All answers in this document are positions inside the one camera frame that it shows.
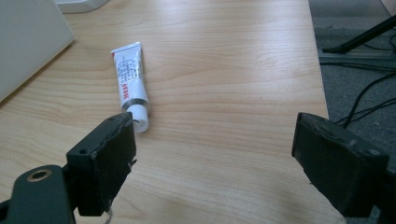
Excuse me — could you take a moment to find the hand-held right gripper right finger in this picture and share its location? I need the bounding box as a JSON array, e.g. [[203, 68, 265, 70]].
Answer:
[[290, 112, 390, 218]]

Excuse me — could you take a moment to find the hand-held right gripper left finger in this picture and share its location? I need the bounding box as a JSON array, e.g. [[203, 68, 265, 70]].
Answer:
[[65, 111, 138, 217]]

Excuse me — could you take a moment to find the white ointment tube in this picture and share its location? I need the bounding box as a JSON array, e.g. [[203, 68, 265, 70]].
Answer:
[[110, 41, 150, 134]]

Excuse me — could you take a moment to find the black stand leg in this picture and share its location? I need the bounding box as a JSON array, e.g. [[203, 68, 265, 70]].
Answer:
[[321, 14, 396, 54]]

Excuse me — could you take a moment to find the white box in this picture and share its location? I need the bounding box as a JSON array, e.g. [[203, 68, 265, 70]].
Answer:
[[0, 0, 76, 104]]

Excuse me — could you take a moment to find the white tray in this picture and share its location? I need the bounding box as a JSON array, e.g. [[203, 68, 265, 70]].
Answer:
[[54, 0, 110, 15]]

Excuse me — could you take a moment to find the black cable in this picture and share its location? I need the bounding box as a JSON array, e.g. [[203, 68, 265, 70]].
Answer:
[[334, 98, 396, 125], [341, 72, 396, 129]]

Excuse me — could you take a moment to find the grey metal rail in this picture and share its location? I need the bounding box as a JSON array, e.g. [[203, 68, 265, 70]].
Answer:
[[318, 49, 396, 65]]

